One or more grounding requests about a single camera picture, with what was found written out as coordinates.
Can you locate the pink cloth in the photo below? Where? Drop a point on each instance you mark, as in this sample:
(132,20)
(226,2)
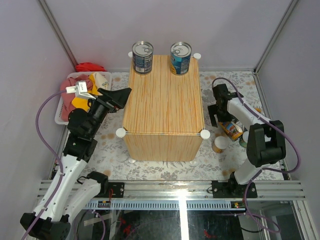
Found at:
(67,106)

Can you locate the light blue tin can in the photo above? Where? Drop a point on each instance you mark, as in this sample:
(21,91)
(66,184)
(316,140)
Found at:
(180,56)

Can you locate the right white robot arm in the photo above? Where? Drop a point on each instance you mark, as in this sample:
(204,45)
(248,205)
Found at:
(265,145)

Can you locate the wooden cube cabinet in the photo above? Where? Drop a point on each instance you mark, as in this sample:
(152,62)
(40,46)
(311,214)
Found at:
(164,118)

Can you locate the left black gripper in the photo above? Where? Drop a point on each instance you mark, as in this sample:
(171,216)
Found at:
(117,98)

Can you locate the beige patterned cloth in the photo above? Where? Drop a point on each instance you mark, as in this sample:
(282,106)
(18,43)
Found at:
(103,80)

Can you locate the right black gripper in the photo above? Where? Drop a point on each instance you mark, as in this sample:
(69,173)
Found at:
(213,110)

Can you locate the dark blue tin can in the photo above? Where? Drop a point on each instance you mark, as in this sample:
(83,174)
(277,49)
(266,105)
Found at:
(142,57)

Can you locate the red cloth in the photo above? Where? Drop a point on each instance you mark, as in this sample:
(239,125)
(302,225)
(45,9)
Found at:
(89,67)

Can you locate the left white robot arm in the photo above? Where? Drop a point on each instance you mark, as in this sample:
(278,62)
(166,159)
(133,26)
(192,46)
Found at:
(53,216)

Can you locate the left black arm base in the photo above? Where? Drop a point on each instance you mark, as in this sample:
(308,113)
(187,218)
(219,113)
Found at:
(116,189)

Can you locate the green can with white lid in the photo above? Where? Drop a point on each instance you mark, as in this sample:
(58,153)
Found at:
(243,141)

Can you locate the yellow cloth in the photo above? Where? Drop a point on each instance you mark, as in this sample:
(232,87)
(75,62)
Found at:
(92,89)

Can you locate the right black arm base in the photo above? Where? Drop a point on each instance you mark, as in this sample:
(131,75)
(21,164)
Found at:
(225,189)

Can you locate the yellow porridge can with spoon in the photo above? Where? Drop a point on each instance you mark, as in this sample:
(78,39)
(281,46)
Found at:
(232,130)

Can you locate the aluminium front rail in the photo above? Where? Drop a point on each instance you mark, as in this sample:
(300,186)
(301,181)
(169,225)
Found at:
(198,195)

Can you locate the white laundry basket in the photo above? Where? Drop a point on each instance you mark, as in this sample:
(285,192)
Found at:
(58,119)

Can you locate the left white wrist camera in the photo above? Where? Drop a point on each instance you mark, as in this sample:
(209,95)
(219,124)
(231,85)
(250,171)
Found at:
(80,90)

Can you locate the orange can with white lid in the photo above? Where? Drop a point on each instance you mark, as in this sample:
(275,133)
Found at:
(219,144)

